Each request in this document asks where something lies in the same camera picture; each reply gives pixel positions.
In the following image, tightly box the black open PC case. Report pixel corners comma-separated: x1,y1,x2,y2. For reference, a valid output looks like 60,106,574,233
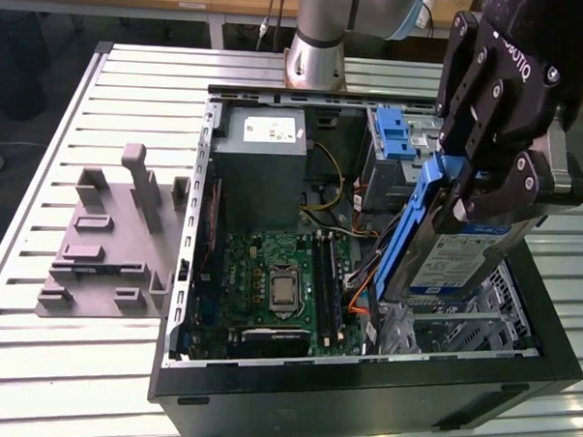
145,81,583,437

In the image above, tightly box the yellow wire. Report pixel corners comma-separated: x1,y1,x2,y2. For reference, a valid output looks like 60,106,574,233
301,140,347,215

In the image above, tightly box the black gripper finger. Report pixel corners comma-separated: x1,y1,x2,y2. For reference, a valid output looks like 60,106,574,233
432,10,508,163
454,113,583,226

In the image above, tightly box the black graphics card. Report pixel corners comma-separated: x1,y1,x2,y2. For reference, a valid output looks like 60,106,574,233
227,324,312,362

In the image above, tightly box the hanging cable with plug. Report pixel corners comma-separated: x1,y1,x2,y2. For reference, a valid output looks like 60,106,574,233
257,0,288,40

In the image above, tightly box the blue drive latch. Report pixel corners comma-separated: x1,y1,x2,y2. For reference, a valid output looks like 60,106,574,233
373,107,423,161

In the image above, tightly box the RAM stick with blue label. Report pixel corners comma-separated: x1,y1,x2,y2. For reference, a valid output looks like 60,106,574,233
323,237,349,337

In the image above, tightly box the silver CPU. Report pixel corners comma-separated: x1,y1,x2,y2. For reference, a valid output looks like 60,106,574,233
267,273,303,312

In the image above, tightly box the green motherboard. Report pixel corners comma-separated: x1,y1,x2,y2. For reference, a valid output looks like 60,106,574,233
188,226,369,365

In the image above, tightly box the loose RAM stick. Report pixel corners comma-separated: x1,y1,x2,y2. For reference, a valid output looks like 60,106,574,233
73,262,126,276

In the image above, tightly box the grey power supply unit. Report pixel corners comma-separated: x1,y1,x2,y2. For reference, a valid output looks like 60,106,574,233
208,102,311,238

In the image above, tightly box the grey parts rack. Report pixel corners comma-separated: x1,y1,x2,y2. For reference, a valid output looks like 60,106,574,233
34,138,194,325

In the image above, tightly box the metal drive cage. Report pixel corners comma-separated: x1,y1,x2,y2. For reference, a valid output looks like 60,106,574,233
359,104,446,217

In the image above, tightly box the hard disk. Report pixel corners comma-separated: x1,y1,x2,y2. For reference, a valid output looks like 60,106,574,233
372,148,552,310

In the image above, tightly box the black wire bundle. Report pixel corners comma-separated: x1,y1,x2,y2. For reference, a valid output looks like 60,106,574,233
348,201,404,295

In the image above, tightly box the wooden desk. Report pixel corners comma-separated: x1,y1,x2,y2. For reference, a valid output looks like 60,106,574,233
0,0,477,61

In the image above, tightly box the orange wire bundle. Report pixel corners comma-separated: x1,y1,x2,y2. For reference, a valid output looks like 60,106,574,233
347,288,371,315

